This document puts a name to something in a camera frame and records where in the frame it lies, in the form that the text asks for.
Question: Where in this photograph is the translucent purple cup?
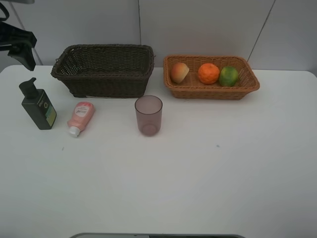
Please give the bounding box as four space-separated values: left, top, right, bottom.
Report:
134 95 163 136

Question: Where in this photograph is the dark brown wicker basket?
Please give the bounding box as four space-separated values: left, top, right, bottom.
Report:
51 44 155 98

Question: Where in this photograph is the green citrus fruit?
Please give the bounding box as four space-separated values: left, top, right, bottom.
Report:
218 66 239 87

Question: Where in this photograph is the black pump bottle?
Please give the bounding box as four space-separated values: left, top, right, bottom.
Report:
19 77 57 130

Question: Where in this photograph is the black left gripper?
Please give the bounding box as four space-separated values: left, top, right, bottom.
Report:
0 21 37 71

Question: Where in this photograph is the pink squeeze bottle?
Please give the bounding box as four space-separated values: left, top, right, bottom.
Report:
67 102 95 137

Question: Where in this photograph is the orange mandarin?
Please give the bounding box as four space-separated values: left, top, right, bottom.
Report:
198 63 220 84

